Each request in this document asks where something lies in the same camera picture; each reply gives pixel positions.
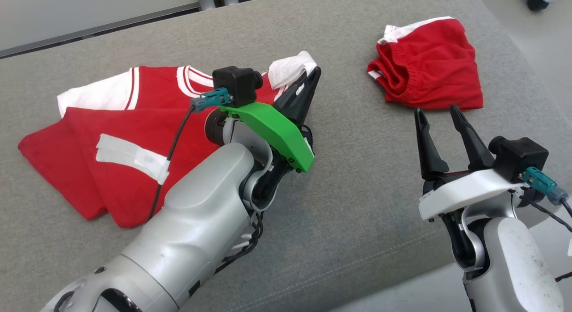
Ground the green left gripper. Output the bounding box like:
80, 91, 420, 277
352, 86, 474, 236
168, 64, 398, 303
218, 67, 322, 173

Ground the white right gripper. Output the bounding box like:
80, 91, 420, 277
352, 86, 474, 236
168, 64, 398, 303
414, 105, 530, 221

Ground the red shorts white side stripe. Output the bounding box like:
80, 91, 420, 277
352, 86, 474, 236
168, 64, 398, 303
367, 16, 484, 111

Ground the red Bulls basketball jersey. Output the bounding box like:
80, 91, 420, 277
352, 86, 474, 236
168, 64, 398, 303
18, 51, 319, 229

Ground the grey fabric sofa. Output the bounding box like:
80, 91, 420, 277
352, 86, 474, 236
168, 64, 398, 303
0, 0, 572, 312

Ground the left camera cable teal plug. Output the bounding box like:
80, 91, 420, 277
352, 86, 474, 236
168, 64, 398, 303
147, 89, 231, 222

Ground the camera cable teal plug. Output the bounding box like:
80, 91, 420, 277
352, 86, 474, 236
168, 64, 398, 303
147, 89, 231, 222
522, 167, 572, 234

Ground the right camera cable teal plug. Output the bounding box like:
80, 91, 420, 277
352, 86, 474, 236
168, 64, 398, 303
522, 167, 572, 234

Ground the black left arm cable bundle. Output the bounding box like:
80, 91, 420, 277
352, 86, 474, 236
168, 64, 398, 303
214, 209, 265, 274

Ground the white paper cable tag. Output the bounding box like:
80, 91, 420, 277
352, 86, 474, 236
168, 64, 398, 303
95, 134, 171, 186

